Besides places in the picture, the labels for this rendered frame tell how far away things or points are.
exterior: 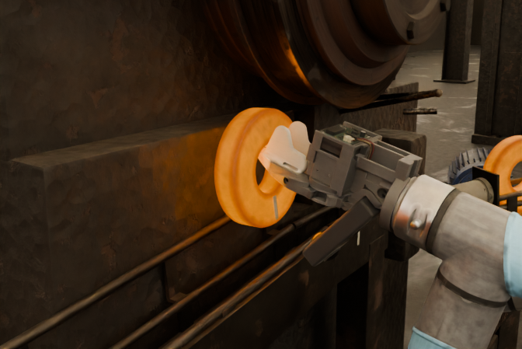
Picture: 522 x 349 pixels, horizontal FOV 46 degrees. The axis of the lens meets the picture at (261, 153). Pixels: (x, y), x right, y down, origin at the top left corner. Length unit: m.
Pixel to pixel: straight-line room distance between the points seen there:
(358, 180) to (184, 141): 0.22
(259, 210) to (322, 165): 0.12
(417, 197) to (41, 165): 0.38
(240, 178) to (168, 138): 0.10
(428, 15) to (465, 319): 0.44
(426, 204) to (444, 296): 0.10
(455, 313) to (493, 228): 0.10
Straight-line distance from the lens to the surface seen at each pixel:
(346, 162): 0.68
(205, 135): 0.79
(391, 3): 0.80
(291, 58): 0.77
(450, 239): 0.65
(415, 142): 1.13
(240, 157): 0.72
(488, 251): 0.64
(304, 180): 0.71
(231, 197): 0.73
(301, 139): 0.76
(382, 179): 0.69
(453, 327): 0.67
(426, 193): 0.66
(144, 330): 0.73
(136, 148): 0.71
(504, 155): 1.27
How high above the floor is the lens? 1.02
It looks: 13 degrees down
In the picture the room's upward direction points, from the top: straight up
